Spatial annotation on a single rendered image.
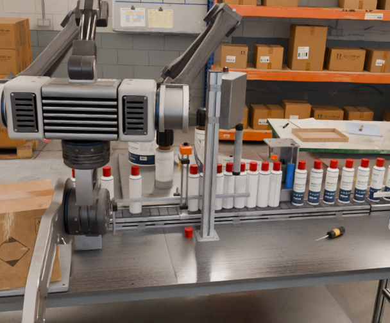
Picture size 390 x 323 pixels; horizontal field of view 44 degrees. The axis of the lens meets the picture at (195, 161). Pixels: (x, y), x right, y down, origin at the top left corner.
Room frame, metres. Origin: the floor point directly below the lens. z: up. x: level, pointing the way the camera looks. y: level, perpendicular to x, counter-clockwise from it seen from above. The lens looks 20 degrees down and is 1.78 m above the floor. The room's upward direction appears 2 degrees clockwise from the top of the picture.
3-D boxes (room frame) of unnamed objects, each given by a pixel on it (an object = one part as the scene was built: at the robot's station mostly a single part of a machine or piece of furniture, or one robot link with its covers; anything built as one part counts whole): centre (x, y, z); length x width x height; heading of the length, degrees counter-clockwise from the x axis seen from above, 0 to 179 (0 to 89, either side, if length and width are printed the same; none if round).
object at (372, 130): (3.55, -1.27, 0.81); 0.32 x 0.24 x 0.01; 168
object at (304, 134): (3.31, -0.88, 0.82); 0.34 x 0.24 x 0.03; 98
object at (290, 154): (2.05, -0.38, 1.01); 0.14 x 0.13 x 0.26; 102
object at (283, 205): (1.87, 0.01, 0.86); 1.65 x 0.08 x 0.04; 102
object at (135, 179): (1.83, 0.24, 0.98); 0.05 x 0.05 x 0.20
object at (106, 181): (1.81, 0.35, 0.98); 0.05 x 0.05 x 0.20
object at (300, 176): (1.97, -0.47, 0.98); 0.05 x 0.05 x 0.20
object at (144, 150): (2.48, 0.27, 0.95); 0.20 x 0.20 x 0.14
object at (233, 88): (1.81, -0.11, 1.38); 0.17 x 0.10 x 0.19; 157
